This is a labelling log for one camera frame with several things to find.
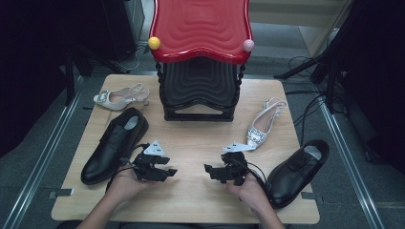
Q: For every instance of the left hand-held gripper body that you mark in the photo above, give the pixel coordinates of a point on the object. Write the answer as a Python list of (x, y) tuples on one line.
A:
[(149, 160)]

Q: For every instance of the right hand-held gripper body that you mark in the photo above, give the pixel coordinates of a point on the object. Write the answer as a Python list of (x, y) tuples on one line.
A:
[(238, 163)]

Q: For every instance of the white slingback heeled shoe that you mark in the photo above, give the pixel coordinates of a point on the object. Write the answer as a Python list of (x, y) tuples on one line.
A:
[(258, 135), (110, 101)]

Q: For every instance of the black leather shoe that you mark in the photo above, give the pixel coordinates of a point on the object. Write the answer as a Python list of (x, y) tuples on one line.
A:
[(294, 175), (111, 146)]

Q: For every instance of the red and black shoe rack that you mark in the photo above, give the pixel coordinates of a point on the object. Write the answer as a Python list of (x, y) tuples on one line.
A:
[(200, 28)]

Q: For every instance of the person's right hand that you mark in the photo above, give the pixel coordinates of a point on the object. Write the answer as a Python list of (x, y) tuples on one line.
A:
[(253, 195)]

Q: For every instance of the person's left hand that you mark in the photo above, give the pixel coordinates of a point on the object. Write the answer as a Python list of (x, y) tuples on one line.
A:
[(125, 184)]

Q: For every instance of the grey tape strip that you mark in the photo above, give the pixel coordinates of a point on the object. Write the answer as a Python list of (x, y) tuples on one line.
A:
[(313, 196), (62, 192)]

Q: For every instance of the black metal stand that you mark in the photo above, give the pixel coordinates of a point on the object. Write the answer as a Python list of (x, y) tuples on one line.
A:
[(70, 79)]

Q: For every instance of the black tripod stand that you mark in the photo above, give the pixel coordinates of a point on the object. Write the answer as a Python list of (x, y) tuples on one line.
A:
[(321, 63)]

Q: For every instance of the dark curtain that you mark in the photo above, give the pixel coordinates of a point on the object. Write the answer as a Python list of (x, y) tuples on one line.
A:
[(31, 63), (379, 79)]

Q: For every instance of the metal floor rail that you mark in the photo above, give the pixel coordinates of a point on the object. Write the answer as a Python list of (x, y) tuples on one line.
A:
[(41, 165), (353, 165)]

